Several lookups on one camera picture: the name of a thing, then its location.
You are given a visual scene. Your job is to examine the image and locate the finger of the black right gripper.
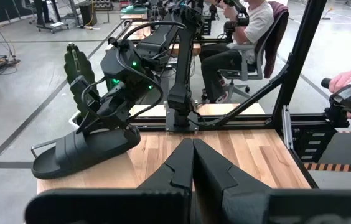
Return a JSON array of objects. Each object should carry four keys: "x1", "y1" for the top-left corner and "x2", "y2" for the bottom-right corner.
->
[
  {"x1": 75, "y1": 115, "x2": 103, "y2": 136},
  {"x1": 117, "y1": 123, "x2": 140, "y2": 138}
]

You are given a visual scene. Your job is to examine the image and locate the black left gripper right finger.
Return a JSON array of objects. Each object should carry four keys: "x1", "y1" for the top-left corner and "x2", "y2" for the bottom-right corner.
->
[{"x1": 193, "y1": 138, "x2": 272, "y2": 224}]

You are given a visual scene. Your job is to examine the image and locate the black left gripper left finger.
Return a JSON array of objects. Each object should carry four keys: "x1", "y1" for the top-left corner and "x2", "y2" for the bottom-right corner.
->
[{"x1": 137, "y1": 138, "x2": 195, "y2": 191}]

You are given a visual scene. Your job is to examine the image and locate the black slide sandal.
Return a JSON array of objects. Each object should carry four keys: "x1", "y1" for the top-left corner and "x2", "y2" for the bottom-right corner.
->
[{"x1": 31, "y1": 125, "x2": 141, "y2": 180}]

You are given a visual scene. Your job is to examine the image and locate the green cactus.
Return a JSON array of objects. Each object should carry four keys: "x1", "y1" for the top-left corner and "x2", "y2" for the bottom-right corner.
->
[{"x1": 63, "y1": 42, "x2": 99, "y2": 118}]

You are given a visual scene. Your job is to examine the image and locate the black bin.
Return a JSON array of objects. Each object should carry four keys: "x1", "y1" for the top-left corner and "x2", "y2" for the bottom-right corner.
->
[{"x1": 78, "y1": 1, "x2": 98, "y2": 27}]

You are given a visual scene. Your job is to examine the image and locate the grey rolling cart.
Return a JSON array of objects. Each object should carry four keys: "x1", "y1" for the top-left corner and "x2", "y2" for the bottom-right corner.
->
[{"x1": 34, "y1": 0, "x2": 70, "y2": 34}]

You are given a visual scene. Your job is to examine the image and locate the teal round object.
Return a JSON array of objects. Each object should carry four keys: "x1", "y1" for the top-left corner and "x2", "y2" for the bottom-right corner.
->
[{"x1": 121, "y1": 4, "x2": 148, "y2": 15}]

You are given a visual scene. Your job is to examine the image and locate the grey office chair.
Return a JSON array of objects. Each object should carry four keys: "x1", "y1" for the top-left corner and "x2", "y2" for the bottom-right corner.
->
[{"x1": 218, "y1": 1, "x2": 290, "y2": 103}]

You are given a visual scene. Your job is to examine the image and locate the maroon jacket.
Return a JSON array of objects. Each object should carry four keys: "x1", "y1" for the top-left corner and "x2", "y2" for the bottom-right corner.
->
[{"x1": 264, "y1": 1, "x2": 290, "y2": 79}]

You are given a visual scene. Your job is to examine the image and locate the person's hand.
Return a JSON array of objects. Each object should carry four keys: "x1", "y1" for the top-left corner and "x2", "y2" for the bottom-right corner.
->
[{"x1": 329, "y1": 69, "x2": 351, "y2": 94}]

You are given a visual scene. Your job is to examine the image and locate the seated person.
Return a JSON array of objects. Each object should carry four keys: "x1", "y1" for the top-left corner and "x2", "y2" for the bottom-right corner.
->
[{"x1": 199, "y1": 0, "x2": 275, "y2": 104}]

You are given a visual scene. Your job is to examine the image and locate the wooden shelf with black frame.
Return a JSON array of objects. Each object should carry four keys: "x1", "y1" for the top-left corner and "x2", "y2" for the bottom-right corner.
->
[{"x1": 30, "y1": 136, "x2": 176, "y2": 194}]

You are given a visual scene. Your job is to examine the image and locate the silver frame bracket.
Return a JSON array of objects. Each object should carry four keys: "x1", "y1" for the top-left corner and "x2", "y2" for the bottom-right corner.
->
[{"x1": 281, "y1": 105, "x2": 295, "y2": 151}]

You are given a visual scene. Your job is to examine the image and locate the black metal rig frame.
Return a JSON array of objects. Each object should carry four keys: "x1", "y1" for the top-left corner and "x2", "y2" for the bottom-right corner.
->
[{"x1": 128, "y1": 0, "x2": 350, "y2": 164}]

